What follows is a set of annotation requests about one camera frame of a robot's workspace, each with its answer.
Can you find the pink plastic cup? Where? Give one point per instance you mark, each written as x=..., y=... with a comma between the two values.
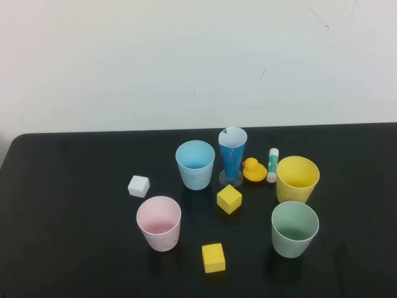
x=158, y=239

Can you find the yellow plastic cup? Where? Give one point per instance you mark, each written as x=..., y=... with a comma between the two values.
x=293, y=194

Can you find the green plastic cup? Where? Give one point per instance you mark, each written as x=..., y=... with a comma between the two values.
x=290, y=246

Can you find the light blue plastic cup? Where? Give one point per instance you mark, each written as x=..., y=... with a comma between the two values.
x=195, y=178

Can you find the blue paper cone glass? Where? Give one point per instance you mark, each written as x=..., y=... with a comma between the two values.
x=231, y=161

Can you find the yellow cube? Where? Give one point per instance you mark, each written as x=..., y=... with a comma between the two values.
x=229, y=198
x=213, y=259

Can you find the yellow rubber duck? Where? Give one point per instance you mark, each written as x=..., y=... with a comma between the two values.
x=254, y=173

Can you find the white cube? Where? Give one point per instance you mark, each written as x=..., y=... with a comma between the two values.
x=138, y=186

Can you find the white green glue stick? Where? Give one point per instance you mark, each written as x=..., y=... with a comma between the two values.
x=272, y=164

